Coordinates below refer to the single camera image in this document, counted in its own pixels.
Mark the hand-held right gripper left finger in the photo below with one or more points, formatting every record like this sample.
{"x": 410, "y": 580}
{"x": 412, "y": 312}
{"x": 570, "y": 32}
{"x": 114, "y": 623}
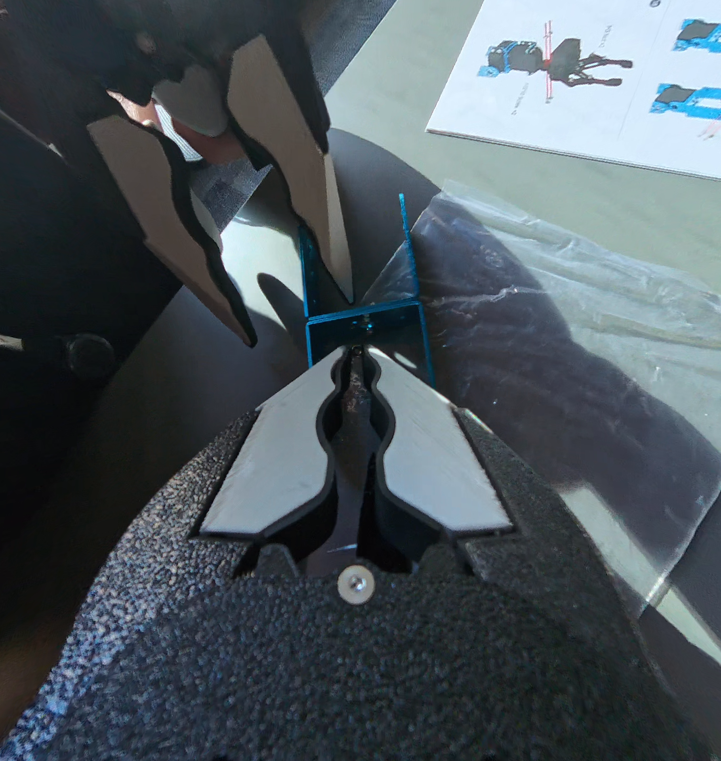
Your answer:
{"x": 272, "y": 470}

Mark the person's left hand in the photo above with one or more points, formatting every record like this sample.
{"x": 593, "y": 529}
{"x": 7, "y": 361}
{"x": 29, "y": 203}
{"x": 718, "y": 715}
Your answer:
{"x": 177, "y": 126}

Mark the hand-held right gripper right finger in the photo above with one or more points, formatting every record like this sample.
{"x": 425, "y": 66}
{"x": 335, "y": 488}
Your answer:
{"x": 443, "y": 470}

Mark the large clear plastic bag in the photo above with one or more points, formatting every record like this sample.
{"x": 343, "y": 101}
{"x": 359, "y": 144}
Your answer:
{"x": 598, "y": 393}

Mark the blue metal bracket assembly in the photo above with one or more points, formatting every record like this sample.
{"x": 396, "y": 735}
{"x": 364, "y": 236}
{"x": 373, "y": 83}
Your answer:
{"x": 366, "y": 315}

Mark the white instruction sheet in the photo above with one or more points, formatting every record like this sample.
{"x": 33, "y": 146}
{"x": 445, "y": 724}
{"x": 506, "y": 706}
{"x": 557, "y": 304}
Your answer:
{"x": 598, "y": 71}

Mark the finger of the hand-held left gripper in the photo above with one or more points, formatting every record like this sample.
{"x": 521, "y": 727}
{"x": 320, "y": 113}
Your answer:
{"x": 170, "y": 215}
{"x": 284, "y": 131}

